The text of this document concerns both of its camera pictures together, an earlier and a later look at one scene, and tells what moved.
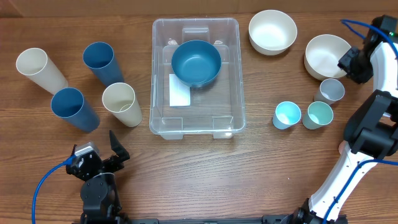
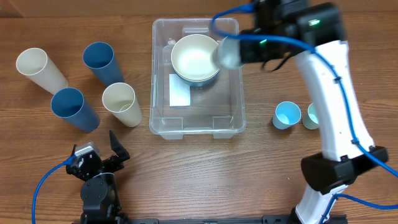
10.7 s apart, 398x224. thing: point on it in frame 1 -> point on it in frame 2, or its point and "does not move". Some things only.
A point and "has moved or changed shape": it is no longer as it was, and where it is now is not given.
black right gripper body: x=359 y=63 -> x=257 y=50
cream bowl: x=272 y=32 has moved or changed shape
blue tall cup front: x=68 y=103 does not move
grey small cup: x=331 y=90 has moved or changed shape
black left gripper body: x=112 y=165 does not move
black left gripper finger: x=119 y=148 does not move
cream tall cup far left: x=35 y=63 does not move
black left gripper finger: x=73 y=153 does not move
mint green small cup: x=319 y=114 does not move
